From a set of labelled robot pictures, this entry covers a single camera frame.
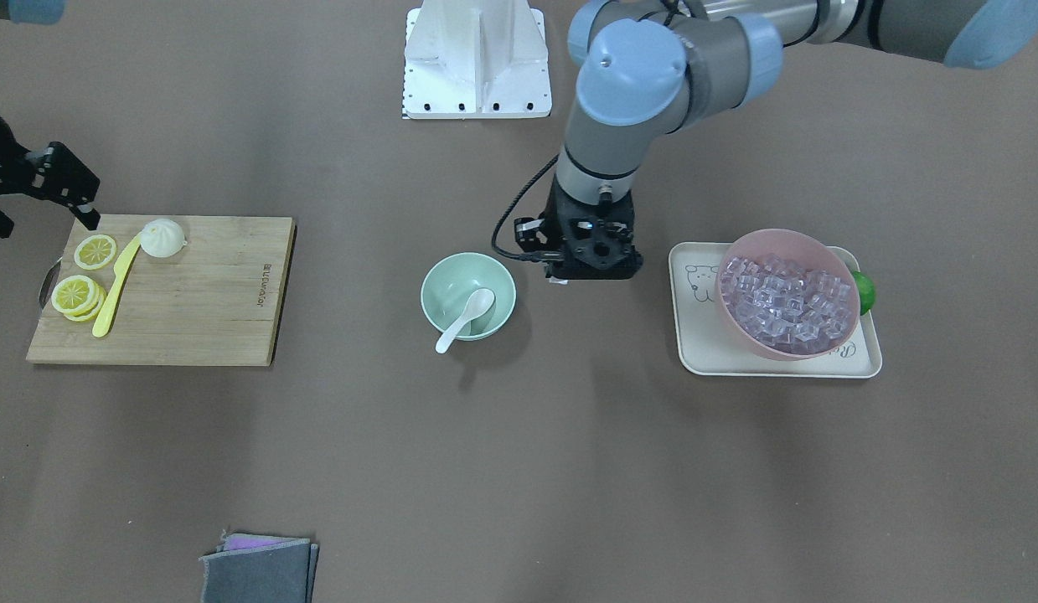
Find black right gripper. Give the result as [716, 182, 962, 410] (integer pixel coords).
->
[0, 116, 101, 238]

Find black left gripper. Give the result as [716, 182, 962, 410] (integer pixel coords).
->
[542, 179, 643, 280]

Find white ceramic spoon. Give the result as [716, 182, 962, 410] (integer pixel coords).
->
[435, 289, 495, 354]

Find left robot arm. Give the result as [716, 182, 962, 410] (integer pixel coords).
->
[515, 1, 1038, 281]

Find mint green bowl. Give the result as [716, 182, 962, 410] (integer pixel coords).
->
[421, 252, 516, 341]

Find pink bowl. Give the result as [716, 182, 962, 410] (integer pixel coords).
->
[714, 228, 862, 360]

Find pile of clear ice cubes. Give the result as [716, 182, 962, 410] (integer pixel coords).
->
[718, 255, 859, 355]

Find single lemon slice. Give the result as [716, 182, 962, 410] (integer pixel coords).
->
[73, 234, 119, 271]

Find stacked lemon slices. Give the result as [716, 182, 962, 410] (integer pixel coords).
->
[50, 275, 106, 323]

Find white steamed bun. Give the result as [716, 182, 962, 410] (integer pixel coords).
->
[138, 218, 187, 257]

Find yellow plastic knife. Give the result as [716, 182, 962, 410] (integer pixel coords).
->
[92, 234, 141, 338]

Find cream rabbit tray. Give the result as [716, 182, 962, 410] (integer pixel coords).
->
[668, 243, 883, 380]

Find bamboo cutting board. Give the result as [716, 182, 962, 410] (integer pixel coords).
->
[26, 216, 296, 367]

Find green lime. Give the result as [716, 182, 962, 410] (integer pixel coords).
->
[851, 271, 877, 316]

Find grey folded cloth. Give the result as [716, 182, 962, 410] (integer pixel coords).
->
[199, 532, 319, 602]

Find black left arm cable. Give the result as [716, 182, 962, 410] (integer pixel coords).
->
[490, 150, 565, 262]

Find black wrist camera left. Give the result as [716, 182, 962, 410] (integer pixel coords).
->
[514, 217, 550, 253]

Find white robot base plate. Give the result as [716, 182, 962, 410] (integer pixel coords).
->
[401, 1, 553, 120]

